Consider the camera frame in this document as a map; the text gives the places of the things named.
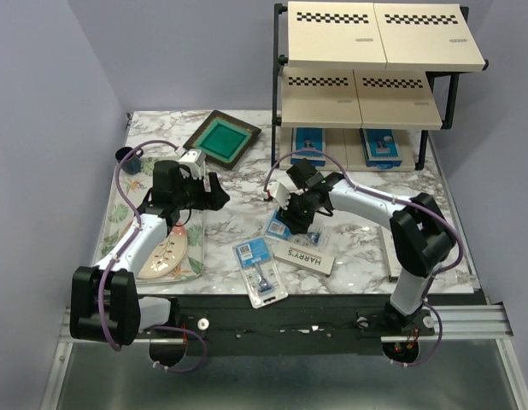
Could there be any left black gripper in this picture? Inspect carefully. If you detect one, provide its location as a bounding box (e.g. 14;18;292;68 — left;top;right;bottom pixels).
174;169;231;211

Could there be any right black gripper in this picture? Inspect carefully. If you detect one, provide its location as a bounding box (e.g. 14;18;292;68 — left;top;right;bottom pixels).
275;189;316;235

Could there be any blister razor pack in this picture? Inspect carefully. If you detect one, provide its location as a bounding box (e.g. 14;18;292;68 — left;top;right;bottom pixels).
434;268;458;284
232;237;289;309
264;210;331;250

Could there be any blue Harry's razor box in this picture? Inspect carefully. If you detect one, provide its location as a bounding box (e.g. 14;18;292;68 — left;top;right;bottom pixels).
360;129;402;169
290;127;326;167

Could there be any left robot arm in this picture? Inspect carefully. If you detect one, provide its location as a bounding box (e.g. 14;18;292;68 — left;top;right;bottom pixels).
69;160;230;350

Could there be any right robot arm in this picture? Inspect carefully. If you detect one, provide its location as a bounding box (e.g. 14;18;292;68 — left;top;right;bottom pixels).
264;160;463;335

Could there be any bottom left beige shelf board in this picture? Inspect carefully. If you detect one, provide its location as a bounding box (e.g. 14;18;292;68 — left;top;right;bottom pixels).
276;127;348;169

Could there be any middle left beige shelf board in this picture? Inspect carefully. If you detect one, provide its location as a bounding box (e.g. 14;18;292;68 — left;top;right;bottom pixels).
280;67;362;128

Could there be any middle right beige shelf board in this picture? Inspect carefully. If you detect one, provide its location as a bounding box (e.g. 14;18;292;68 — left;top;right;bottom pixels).
355;70;443;130

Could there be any white Harry's box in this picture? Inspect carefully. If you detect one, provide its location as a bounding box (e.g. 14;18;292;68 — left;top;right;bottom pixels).
274;241;335;277

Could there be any square green ceramic plate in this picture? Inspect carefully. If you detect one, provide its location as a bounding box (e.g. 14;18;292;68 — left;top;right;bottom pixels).
183;110;261;170

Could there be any pink cream round plate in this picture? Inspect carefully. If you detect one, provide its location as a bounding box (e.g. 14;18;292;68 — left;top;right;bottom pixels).
138;227;188;281

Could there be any dark blue mug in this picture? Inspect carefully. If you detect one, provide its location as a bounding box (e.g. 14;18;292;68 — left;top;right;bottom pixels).
114;146;144;175

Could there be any floral leaf serving tray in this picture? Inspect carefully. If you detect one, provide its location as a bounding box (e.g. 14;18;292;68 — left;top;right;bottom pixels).
96;156;204;285

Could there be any tall white slim box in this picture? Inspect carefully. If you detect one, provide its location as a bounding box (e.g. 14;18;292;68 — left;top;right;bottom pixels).
378;226;402;282

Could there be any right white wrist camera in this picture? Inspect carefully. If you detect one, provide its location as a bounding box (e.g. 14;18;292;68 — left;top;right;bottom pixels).
267;181;291;210

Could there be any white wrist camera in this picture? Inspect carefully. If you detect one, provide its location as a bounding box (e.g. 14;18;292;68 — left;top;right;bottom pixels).
267;181;291;210
178;149;206;179

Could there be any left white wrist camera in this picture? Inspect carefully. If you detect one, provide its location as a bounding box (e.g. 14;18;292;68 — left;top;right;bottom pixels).
178;149;206;179

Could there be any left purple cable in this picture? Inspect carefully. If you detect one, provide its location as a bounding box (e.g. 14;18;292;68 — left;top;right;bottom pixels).
99;139;208;375

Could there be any purple cable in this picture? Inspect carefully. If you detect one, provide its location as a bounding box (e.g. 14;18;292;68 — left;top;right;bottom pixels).
263;149;464;368
99;139;208;375

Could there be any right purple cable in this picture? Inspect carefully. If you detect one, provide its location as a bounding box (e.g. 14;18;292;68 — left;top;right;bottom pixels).
263;149;464;368

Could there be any aluminium rail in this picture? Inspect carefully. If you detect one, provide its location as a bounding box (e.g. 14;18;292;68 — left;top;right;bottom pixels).
59;304;513;343

